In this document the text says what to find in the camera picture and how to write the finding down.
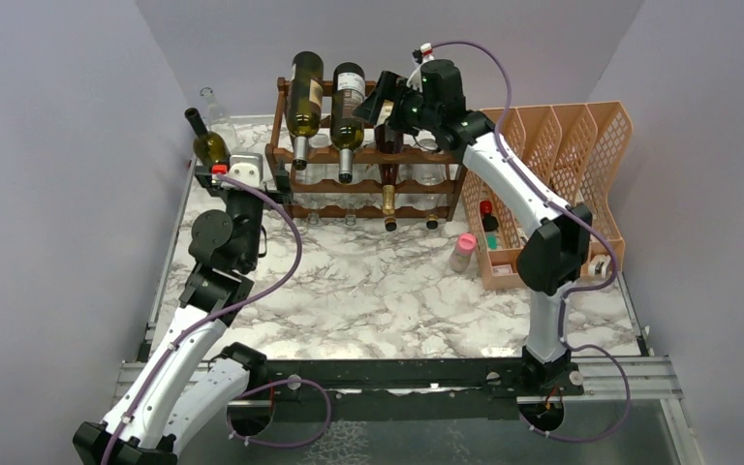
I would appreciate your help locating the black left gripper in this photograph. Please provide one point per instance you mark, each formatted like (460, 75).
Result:
(282, 183)

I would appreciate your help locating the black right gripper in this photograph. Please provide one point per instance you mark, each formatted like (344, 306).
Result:
(388, 86)

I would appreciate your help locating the green wine bottle white label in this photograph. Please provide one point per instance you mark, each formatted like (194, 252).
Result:
(346, 130)

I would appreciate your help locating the green wine bottle cream label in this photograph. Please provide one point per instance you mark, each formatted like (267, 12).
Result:
(208, 146)

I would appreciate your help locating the clear glass bottle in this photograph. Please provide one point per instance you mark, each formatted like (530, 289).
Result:
(219, 119)

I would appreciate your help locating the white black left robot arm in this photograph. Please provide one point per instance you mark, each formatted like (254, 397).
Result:
(164, 409)

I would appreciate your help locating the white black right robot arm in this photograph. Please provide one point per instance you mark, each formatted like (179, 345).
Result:
(557, 233)

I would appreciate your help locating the dark bottle gold foil neck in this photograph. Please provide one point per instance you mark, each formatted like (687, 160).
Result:
(388, 142)

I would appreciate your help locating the clear bottle in lower rack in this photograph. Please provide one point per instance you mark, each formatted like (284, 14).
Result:
(429, 175)

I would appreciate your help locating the brown wooden wine rack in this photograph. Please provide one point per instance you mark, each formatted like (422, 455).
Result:
(368, 158)

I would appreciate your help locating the pink capped small bottle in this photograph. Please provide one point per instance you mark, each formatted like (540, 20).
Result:
(462, 253)

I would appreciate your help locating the orange plastic file organizer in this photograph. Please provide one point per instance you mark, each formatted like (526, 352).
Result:
(576, 149)

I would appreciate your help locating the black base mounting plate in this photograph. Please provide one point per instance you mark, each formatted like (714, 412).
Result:
(398, 389)

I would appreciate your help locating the aluminium frame rail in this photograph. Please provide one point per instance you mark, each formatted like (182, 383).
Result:
(603, 376)

